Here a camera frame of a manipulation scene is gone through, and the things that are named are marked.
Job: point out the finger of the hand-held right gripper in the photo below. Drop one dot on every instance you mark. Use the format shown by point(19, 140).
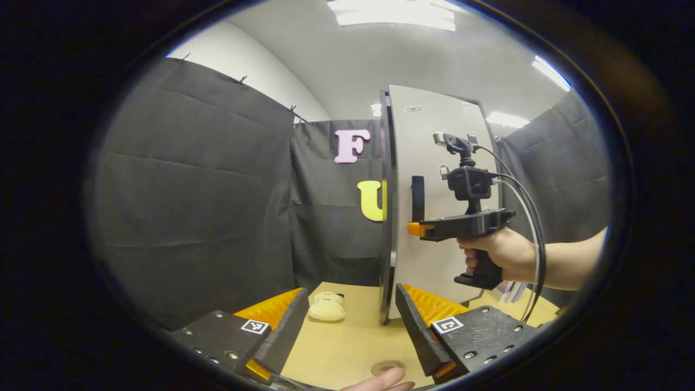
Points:
point(415, 229)

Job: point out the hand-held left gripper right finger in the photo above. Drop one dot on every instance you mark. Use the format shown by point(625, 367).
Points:
point(421, 339)

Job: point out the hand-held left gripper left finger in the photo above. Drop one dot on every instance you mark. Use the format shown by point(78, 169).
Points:
point(288, 334)

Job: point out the round brown coaster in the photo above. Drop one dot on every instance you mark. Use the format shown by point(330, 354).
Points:
point(386, 366)

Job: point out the grey cabinet door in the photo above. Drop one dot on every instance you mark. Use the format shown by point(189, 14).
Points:
point(429, 163)

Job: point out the cream plush toy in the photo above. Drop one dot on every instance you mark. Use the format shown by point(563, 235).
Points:
point(327, 309)

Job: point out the ceiling light panel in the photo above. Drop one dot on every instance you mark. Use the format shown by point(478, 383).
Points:
point(376, 109)
point(393, 13)
point(506, 119)
point(551, 73)

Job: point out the purple spine book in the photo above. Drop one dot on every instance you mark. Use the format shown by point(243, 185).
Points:
point(506, 291)

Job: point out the white spine book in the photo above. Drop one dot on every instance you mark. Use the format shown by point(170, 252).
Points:
point(520, 293)

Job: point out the black backdrop cloth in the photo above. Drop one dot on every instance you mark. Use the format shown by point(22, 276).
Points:
point(190, 190)

